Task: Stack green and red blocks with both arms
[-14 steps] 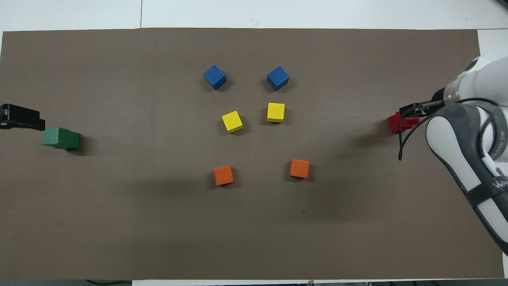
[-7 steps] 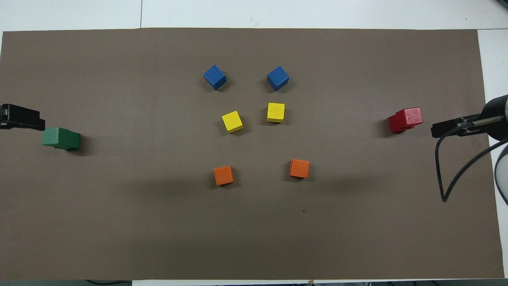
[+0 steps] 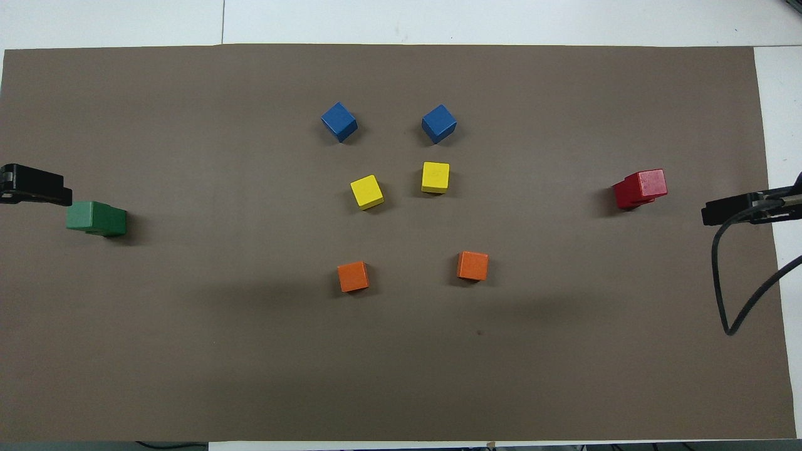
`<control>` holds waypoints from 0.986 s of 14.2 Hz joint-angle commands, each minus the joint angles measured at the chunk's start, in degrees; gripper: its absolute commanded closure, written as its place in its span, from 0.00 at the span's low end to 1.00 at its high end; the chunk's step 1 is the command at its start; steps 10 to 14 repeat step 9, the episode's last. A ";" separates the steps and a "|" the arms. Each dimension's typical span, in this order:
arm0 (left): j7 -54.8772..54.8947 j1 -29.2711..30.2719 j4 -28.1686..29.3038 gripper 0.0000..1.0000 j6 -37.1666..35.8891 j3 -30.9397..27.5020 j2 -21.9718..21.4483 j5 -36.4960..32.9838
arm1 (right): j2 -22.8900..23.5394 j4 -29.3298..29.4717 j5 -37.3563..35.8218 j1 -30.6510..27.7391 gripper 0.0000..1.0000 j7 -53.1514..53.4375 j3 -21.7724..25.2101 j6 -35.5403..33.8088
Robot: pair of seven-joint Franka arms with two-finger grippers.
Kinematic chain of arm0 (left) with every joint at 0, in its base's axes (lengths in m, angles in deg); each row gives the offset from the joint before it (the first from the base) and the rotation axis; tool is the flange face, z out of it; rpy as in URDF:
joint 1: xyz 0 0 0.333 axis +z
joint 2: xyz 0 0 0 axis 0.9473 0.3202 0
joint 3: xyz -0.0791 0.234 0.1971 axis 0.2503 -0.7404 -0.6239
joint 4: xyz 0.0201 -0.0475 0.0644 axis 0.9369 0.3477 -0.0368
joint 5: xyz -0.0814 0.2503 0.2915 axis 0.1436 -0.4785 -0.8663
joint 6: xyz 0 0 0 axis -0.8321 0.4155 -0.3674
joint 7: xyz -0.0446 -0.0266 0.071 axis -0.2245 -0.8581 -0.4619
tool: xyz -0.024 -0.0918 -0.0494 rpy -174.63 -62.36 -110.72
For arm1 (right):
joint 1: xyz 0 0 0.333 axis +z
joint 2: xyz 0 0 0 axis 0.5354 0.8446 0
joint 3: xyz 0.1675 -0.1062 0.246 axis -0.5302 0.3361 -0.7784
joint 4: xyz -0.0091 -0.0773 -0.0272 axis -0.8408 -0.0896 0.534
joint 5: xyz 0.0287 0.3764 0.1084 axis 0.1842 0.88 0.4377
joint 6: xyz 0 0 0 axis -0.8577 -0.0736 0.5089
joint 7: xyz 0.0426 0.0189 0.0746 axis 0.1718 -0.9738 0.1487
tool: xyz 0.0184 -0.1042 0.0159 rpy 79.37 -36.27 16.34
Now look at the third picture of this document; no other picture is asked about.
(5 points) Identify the orange wooden block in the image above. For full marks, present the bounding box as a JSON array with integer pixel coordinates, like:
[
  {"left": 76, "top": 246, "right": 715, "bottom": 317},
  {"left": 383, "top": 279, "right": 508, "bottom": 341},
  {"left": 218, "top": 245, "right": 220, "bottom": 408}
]
[
  {"left": 337, "top": 261, "right": 370, "bottom": 293},
  {"left": 457, "top": 251, "right": 489, "bottom": 282}
]

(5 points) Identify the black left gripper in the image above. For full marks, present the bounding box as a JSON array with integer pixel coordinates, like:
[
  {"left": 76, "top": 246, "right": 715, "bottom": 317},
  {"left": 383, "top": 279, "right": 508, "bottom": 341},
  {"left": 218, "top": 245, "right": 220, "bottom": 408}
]
[{"left": 0, "top": 164, "right": 73, "bottom": 207}]

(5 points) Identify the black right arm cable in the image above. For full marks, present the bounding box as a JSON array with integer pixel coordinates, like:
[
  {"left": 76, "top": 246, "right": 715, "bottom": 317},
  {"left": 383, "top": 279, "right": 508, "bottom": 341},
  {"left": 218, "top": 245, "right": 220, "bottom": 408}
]
[{"left": 712, "top": 191, "right": 802, "bottom": 336}]

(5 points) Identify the black cable at table edge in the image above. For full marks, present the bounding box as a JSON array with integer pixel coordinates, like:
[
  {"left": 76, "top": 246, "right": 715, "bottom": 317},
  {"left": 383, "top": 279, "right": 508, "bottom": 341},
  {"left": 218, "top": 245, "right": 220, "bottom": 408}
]
[{"left": 135, "top": 440, "right": 209, "bottom": 451}]

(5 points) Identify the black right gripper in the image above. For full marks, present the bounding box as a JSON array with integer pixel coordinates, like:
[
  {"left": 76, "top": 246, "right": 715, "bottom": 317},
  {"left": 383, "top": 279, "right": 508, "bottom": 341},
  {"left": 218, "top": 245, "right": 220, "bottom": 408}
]
[{"left": 701, "top": 172, "right": 802, "bottom": 227}]

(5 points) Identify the red wooden block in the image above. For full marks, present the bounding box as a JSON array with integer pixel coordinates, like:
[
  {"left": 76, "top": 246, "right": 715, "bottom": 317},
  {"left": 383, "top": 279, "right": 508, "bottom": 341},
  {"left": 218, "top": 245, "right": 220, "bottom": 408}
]
[
  {"left": 612, "top": 180, "right": 656, "bottom": 211},
  {"left": 624, "top": 168, "right": 669, "bottom": 204}
]

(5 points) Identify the brown paper table mat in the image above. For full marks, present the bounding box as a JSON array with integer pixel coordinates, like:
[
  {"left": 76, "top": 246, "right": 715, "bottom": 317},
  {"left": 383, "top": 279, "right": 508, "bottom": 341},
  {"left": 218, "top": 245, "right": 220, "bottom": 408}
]
[{"left": 0, "top": 43, "right": 798, "bottom": 443}]

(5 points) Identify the yellow wooden block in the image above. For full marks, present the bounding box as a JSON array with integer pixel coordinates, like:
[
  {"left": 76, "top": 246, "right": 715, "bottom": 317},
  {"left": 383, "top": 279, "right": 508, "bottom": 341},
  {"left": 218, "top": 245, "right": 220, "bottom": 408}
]
[
  {"left": 421, "top": 162, "right": 450, "bottom": 195},
  {"left": 350, "top": 174, "right": 385, "bottom": 210}
]

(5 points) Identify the green wooden block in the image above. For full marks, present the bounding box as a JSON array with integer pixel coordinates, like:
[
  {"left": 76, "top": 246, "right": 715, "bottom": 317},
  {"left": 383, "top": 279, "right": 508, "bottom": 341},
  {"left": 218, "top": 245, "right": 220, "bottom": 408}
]
[
  {"left": 66, "top": 200, "right": 127, "bottom": 232},
  {"left": 85, "top": 213, "right": 128, "bottom": 238}
]

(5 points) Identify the blue wooden block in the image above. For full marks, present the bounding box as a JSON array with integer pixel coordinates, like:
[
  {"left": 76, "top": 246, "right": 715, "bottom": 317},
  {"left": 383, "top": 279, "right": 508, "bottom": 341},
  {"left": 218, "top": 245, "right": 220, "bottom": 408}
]
[
  {"left": 321, "top": 102, "right": 358, "bottom": 143},
  {"left": 421, "top": 104, "right": 457, "bottom": 145}
]

